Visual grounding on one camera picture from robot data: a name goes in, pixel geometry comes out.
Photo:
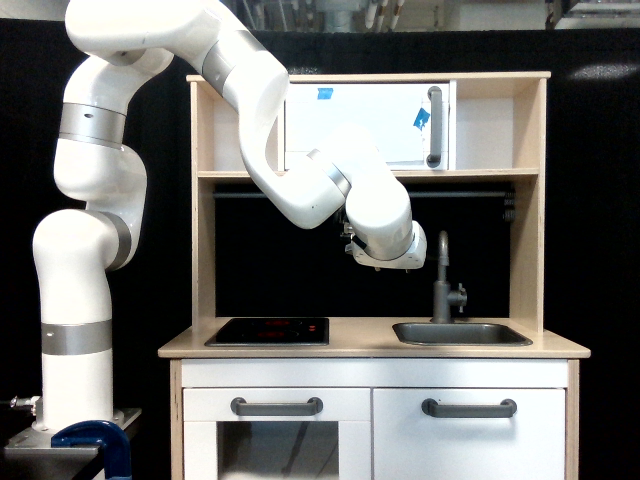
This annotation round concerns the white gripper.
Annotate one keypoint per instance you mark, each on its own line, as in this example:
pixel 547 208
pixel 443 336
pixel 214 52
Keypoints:
pixel 412 259

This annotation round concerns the white microwave door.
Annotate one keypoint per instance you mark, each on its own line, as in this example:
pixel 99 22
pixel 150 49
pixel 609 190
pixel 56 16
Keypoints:
pixel 386 110

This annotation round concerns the grey microwave door handle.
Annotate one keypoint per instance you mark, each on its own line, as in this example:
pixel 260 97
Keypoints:
pixel 434 158

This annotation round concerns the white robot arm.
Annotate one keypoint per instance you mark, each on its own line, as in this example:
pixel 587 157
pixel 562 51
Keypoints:
pixel 126 44

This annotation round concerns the white cabinet door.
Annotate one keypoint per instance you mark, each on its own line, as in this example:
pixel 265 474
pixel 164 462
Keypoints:
pixel 408 444

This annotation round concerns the white oven door with window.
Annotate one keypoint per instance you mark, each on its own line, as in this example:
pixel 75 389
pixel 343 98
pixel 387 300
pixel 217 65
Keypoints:
pixel 334 444

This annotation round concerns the grey toy faucet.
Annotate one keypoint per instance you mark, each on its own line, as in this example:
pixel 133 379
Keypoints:
pixel 444 296

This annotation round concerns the grey toy sink basin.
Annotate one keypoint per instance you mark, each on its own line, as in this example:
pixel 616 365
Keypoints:
pixel 474 334

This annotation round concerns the blue tape piece right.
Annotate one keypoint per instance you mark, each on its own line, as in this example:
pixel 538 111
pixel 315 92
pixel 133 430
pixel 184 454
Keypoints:
pixel 421 119

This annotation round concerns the blue tape piece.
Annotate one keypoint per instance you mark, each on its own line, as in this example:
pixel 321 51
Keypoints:
pixel 421 119
pixel 324 93

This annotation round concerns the blue tape piece top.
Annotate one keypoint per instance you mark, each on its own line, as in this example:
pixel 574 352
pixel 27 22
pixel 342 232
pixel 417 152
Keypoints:
pixel 324 93

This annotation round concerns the black toy stovetop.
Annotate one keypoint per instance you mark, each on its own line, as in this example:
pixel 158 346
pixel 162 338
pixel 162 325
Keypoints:
pixel 276 331

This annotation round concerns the blue c-clamp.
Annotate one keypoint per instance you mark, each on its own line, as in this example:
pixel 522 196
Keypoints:
pixel 108 437

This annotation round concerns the wooden toy kitchen frame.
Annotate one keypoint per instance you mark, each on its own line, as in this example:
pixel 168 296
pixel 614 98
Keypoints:
pixel 251 261

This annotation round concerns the grey cabinet door handle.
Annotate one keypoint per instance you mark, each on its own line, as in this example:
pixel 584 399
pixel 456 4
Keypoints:
pixel 505 409

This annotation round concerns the grey oven door handle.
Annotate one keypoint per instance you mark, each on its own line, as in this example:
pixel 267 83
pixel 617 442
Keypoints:
pixel 240 407

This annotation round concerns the grey hanging rail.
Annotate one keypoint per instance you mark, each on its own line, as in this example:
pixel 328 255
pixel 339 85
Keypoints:
pixel 412 194

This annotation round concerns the grey cable connector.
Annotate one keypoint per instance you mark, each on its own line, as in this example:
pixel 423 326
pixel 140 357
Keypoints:
pixel 24 403

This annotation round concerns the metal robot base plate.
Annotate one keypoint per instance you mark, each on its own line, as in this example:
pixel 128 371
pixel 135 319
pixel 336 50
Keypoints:
pixel 36 440

